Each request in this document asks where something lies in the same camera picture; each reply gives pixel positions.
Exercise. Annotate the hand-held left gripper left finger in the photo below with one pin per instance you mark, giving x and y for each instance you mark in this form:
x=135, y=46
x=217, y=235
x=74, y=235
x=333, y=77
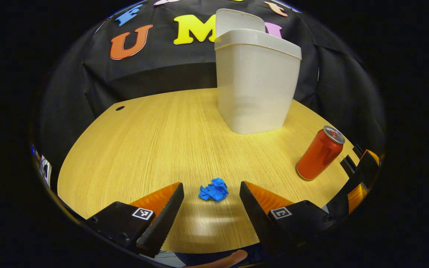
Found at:
x=168, y=214

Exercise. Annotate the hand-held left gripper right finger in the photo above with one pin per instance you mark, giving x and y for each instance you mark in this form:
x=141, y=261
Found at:
x=257, y=216

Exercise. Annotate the blue paper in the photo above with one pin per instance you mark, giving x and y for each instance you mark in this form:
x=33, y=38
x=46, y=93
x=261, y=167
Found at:
x=213, y=190

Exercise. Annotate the small black block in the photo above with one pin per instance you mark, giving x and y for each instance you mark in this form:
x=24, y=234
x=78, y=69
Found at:
x=348, y=165
x=358, y=150

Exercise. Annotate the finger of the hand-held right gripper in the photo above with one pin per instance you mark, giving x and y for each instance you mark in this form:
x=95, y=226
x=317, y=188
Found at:
x=346, y=186

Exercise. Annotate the red pop can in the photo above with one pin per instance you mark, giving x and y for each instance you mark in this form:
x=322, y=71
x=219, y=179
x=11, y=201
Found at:
x=319, y=154

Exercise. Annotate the white desktop garbage bin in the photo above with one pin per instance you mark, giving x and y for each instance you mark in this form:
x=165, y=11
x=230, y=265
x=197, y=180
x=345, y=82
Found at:
x=255, y=93

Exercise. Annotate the black backdrop cloth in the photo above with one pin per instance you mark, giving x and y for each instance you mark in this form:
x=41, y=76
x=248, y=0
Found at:
x=162, y=70

